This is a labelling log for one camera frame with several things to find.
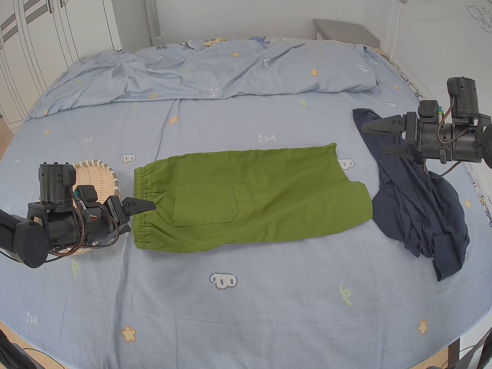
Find pale blue quilt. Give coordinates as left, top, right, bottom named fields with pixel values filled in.
left=25, top=36, right=381, bottom=120

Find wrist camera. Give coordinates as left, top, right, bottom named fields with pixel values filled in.
left=418, top=99, right=443, bottom=121
left=75, top=185, right=97, bottom=211

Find black cable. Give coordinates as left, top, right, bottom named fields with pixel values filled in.
left=21, top=345, right=52, bottom=362

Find round woven basket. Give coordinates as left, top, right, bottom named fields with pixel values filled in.
left=38, top=160, right=118, bottom=258

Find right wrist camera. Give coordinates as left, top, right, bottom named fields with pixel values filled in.
left=418, top=99, right=443, bottom=121

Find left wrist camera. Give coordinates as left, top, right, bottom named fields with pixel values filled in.
left=75, top=185, right=97, bottom=211

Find green shorts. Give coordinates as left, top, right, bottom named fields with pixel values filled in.
left=133, top=142, right=373, bottom=253

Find dark blue garment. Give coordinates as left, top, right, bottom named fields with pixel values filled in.
left=352, top=108, right=470, bottom=281

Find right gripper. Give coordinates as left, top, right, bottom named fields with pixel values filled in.
left=362, top=112, right=454, bottom=164

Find white wardrobe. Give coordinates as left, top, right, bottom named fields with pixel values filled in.
left=0, top=0, right=121, bottom=126

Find bed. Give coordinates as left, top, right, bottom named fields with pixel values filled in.
left=0, top=0, right=492, bottom=369

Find grey bedside table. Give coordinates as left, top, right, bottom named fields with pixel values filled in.
left=313, top=18, right=381, bottom=47

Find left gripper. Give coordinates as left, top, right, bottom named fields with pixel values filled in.
left=75, top=196, right=157, bottom=250

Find white vertical duct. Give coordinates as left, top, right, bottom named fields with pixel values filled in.
left=140, top=0, right=163, bottom=47

